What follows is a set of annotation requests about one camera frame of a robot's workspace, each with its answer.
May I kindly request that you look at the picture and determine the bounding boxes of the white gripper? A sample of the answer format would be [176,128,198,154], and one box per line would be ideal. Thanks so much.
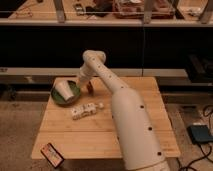
[76,75,94,94]

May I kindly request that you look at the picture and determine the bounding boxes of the green ceramic bowl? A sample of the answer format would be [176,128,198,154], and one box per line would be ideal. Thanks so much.
[51,80,81,105]

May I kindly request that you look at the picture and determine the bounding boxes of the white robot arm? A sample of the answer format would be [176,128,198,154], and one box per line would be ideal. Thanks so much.
[78,50,170,171]

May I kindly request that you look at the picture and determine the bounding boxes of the white paper cup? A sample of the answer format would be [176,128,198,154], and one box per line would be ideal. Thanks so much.
[55,81,74,101]

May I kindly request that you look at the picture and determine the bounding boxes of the wooden table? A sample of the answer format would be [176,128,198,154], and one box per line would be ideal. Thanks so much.
[31,77,180,159]

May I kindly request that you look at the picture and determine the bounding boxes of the metal shelf rack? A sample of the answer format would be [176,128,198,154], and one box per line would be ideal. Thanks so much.
[0,0,213,76]

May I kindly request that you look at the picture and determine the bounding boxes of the black red card box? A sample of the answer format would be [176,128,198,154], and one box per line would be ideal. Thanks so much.
[41,143,64,168]

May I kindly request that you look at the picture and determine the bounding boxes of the black device on shelf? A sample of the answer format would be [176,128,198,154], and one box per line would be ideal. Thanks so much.
[73,4,85,16]

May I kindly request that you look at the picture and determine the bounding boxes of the red tray on shelf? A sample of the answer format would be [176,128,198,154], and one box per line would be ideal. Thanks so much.
[113,0,175,18]

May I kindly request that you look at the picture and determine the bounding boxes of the blue foot pedal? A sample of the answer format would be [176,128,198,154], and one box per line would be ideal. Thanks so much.
[187,125,213,144]

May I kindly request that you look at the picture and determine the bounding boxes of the black cable on floor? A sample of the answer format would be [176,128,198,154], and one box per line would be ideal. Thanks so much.
[175,105,213,171]

